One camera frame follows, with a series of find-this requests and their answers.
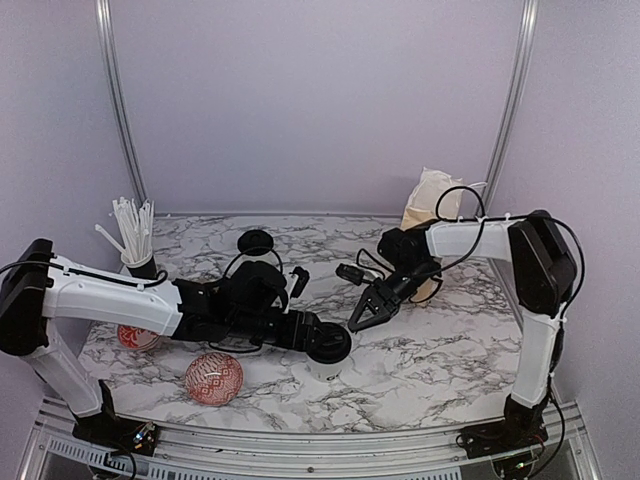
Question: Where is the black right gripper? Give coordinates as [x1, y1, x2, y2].
[349, 259, 437, 333]

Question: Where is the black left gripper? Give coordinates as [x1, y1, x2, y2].
[228, 308, 330, 352]

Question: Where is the white paper coffee cup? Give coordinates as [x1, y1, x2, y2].
[236, 229, 281, 274]

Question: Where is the black cup lid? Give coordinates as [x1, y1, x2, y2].
[308, 322, 352, 364]
[236, 229, 275, 255]

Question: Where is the brown paper bag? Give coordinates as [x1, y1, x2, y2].
[401, 166, 489, 307]

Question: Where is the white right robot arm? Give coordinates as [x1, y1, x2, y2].
[348, 210, 578, 410]

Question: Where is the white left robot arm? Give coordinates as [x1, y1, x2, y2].
[1, 239, 321, 445]

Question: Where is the red geometric pattern bowl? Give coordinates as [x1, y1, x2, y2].
[185, 353, 244, 406]

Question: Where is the red floral pattern bowl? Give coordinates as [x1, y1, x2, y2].
[117, 325, 161, 351]

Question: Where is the black cup with straws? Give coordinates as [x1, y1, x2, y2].
[94, 197, 157, 280]

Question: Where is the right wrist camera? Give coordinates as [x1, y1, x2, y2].
[335, 263, 381, 286]

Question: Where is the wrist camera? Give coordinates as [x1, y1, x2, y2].
[287, 266, 310, 299]
[335, 263, 381, 286]

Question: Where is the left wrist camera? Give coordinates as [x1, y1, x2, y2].
[287, 266, 310, 299]

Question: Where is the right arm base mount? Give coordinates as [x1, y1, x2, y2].
[456, 419, 548, 459]

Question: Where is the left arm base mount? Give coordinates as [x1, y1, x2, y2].
[72, 413, 160, 456]

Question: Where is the right aluminium frame post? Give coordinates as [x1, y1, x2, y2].
[483, 0, 539, 207]

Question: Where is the aluminium frame post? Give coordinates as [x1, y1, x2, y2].
[95, 0, 148, 203]
[483, 0, 539, 207]

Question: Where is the front aluminium rail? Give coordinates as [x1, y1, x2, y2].
[19, 422, 601, 480]

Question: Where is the left aluminium frame post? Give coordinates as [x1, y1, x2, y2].
[95, 0, 148, 203]

